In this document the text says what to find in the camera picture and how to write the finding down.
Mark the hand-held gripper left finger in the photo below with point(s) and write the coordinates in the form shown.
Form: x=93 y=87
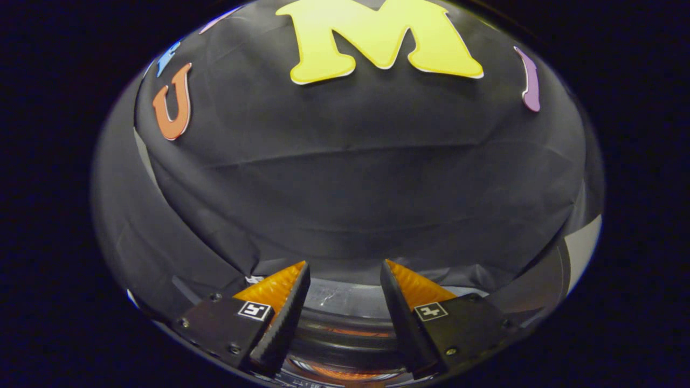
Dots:
x=280 y=323

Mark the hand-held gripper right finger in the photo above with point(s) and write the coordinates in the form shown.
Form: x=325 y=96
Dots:
x=407 y=323

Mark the grey washing machine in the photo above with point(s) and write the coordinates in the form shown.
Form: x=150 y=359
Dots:
x=345 y=350

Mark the yellow polo shirt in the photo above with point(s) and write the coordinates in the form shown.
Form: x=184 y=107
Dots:
x=345 y=373

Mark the black backdrop cloth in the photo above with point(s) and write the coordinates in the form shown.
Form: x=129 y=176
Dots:
x=350 y=178

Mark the white cabinet with dark top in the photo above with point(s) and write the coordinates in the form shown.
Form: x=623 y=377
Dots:
x=585 y=253

